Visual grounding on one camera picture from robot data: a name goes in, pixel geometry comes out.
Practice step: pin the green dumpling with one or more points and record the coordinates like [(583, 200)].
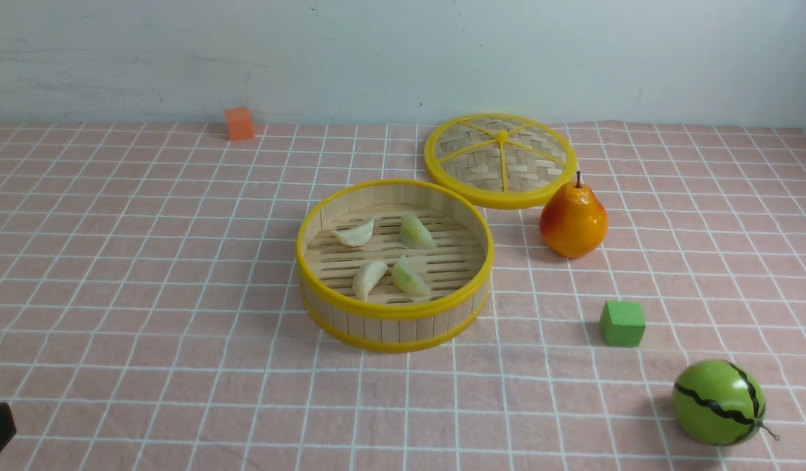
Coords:
[(407, 280), (414, 234)]

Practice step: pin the white dumpling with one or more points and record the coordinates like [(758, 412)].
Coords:
[(356, 236), (367, 277)]

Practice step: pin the bamboo steamer tray yellow rim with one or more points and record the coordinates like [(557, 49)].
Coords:
[(457, 271)]

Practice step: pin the woven steamer lid yellow rim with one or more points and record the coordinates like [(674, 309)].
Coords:
[(500, 161)]

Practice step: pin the orange yellow toy pear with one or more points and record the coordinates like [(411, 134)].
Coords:
[(574, 222)]

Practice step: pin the orange foam cube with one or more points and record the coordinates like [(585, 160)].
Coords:
[(239, 123)]

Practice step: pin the green foam cube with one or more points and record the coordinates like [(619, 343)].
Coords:
[(622, 323)]

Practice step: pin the pink checkered tablecloth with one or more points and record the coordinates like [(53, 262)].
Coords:
[(150, 317)]

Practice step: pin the green toy watermelon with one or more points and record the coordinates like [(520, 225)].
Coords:
[(719, 403)]

